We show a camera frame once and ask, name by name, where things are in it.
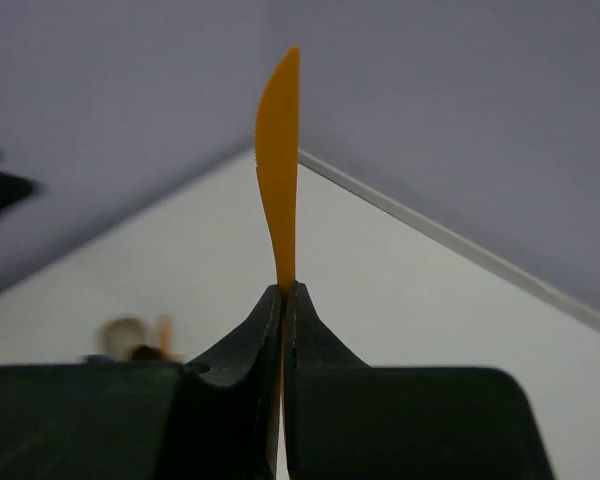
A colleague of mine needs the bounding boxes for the aluminium table frame rail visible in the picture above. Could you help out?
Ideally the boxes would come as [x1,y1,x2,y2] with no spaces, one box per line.
[299,150,600,333]

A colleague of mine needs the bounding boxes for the yellow-orange spoon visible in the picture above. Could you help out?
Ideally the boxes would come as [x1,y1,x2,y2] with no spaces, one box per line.
[156,314,173,361]

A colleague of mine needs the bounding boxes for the orange knife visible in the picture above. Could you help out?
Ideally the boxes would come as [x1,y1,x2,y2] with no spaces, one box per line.
[254,46,302,480]

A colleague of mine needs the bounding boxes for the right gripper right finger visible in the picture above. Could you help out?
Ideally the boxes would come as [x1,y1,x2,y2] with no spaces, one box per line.
[284,283,554,479]

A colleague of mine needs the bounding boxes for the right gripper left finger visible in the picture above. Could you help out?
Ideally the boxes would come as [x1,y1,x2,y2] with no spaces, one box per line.
[0,286,281,479]

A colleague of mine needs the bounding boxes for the beige spoon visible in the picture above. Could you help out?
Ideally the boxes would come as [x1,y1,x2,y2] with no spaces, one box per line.
[98,316,148,361]

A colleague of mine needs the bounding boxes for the dark blue spoon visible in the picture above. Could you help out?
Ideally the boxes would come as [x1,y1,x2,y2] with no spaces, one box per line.
[82,354,116,364]

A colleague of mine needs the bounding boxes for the brown spoon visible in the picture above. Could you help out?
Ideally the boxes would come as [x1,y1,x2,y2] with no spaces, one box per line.
[128,344,171,362]

